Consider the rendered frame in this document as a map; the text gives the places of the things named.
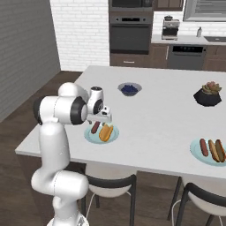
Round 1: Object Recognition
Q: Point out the dark sink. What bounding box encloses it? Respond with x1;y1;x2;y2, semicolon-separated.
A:
203;35;226;43

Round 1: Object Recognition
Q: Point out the grey bowl with blueberries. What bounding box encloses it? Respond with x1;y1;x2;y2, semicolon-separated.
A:
117;82;143;97

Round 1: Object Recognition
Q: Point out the succulent in black pot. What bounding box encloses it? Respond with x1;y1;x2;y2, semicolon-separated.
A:
192;80;223;108

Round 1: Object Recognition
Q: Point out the orange hot dog bun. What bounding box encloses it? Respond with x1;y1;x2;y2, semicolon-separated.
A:
98;123;115;143

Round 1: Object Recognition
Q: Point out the brown cupboard run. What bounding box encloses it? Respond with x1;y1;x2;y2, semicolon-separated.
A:
109;42;226;72

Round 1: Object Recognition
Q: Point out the grey dishwasher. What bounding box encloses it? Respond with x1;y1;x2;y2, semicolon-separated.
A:
167;44;207;72

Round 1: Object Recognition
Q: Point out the silver coffee machine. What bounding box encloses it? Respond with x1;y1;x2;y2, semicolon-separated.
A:
161;15;181;41

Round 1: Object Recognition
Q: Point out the window with blinds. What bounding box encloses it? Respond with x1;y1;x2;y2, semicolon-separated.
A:
183;0;226;23

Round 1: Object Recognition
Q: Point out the black built-in oven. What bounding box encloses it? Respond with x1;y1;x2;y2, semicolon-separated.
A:
109;11;154;56

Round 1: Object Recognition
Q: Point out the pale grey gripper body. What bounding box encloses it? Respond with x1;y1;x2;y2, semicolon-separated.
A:
87;113;113;124

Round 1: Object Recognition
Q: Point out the light blue plate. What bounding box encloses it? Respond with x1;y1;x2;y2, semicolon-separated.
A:
84;123;120;145
189;138;226;168

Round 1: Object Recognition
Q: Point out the white stool with black back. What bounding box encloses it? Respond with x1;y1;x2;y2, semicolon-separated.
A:
167;176;226;226
79;163;138;226

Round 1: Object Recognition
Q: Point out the black microwave oven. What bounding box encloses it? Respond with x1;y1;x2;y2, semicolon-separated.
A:
109;0;154;12

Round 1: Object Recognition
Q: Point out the brown sausage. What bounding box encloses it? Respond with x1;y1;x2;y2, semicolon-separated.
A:
90;121;102;135
199;138;209;157

